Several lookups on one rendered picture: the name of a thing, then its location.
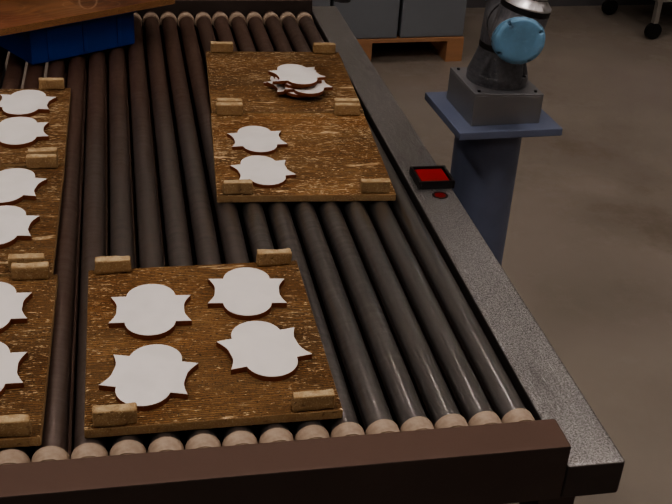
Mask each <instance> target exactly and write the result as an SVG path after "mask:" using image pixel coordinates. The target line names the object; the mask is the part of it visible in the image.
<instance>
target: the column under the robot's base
mask: <svg viewBox="0 0 672 504"><path fill-rule="evenodd" d="M425 100H426V101H427V102H428V104H429V105H430V106H431V107H432V108H433V110H434V111H435V112H436V113H437V114H438V116H439V117H440V118H441V119H442V120H443V122H444V123H445V124H446V125H447V127H448V128H449V129H450V130H451V131H452V133H453V134H454V135H455V138H454V146H453V154H452V162H451V170H450V174H451V176H452V177H453V179H454V180H455V186H454V188H452V190H453V191H454V193H455V195H456V196H457V198H458V199H459V201H460V202H461V204H462V206H463V207H464V209H465V210H466V212H467V213H468V215H469V217H470V218H471V220H472V221H473V223H474V224H475V226H476V228H477V229H478V231H479V232H480V234H481V235H482V237H483V239H484V240H485V242H486V243H487V245H488V246H489V248H490V250H491V251H492V253H493V254H494V256H495V257H496V259H497V261H498V262H499V264H500V265H502V259H503V252H504V246H505V240H506V234H507V227H508V221H509V215H510V209H511V202H512V196H513V190H514V184H515V177H516V171H517V165H518V159H519V152H520V146H521V140H522V137H541V136H561V135H562V130H563V129H562V127H560V126H559V125H558V124H557V123H556V122H555V121H554V120H553V119H552V118H551V117H550V116H549V115H548V114H547V113H546V112H545V111H543V110H542V109H541V114H540V120H539V123H527V124H505V125H483V126H470V124H469V123H468V122H467V121H466V120H465V119H464V118H463V116H462V115H461V114H460V113H459V112H458V111H457V110H456V108H455V107H454V106H453V105H452V104H451V103H450V102H449V101H448V99H447V92H425Z"/></svg>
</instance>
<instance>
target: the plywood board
mask: <svg viewBox="0 0 672 504"><path fill-rule="evenodd" d="M171 4H175V0H0V36H5V35H11V34H16V33H21V32H27V31H32V30H38V29H43V28H48V27H54V26H59V25H64V24H70V23H75V22H80V21H86V20H91V19H96V18H102V17H107V16H112V15H118V14H123V13H128V12H134V11H139V10H144V9H150V8H155V7H160V6H166V5H171Z"/></svg>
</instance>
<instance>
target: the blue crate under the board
mask: <svg viewBox="0 0 672 504"><path fill-rule="evenodd" d="M136 12H137V11H134V12H128V13H123V14H118V15H112V16H107V17H102V18H96V19H91V20H86V21H80V22H75V23H70V24H64V25H59V26H54V27H48V28H43V29H38V30H32V31H27V32H21V33H16V34H11V35H5V36H0V46H1V47H3V48H4V49H6V50H8V51H9V52H11V53H13V54H14V55H16V56H18V57H20V58H21V59H23V60H25V61H26V62H28V63H30V64H32V65H36V64H41V63H45V62H50V61H55V60H60V59H64V58H69V57H74V56H79V55H84V54H88V53H93V52H98V51H103V50H107V49H112V48H117V47H122V46H126V45H131V44H134V43H135V35H134V13H136Z"/></svg>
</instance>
